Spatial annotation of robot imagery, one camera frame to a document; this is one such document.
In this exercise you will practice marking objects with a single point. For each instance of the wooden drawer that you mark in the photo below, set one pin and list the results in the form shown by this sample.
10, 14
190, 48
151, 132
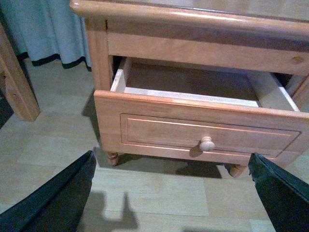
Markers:
185, 111

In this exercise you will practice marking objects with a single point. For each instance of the wooden nightstand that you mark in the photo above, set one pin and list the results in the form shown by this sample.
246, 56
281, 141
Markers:
255, 35

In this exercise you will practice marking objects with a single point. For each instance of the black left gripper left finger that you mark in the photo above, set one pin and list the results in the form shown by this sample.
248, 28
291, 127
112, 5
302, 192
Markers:
56, 206

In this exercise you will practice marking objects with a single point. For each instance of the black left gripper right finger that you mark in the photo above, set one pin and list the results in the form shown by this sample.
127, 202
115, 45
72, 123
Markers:
284, 196

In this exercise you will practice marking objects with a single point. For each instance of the wooden bed frame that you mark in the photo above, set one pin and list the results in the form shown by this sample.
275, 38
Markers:
14, 84

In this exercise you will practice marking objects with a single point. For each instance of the grey curtain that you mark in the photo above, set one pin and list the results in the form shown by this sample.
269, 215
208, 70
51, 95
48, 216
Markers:
45, 30

